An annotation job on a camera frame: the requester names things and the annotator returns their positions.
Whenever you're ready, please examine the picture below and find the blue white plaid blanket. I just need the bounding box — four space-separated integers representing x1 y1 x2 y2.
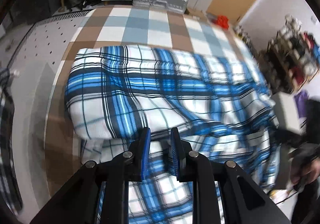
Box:
65 45 279 223

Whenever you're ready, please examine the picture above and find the right hand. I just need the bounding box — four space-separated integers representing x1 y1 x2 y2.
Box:
290 158 319 184

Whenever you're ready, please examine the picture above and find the brown blue checkered bed sheet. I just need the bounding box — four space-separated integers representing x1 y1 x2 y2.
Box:
44 6 259 195

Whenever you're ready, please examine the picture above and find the orange red bag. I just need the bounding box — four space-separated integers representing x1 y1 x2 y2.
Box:
215 15 229 29

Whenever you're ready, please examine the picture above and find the shoe rack with shoes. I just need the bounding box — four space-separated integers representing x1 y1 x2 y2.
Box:
259 14 319 94

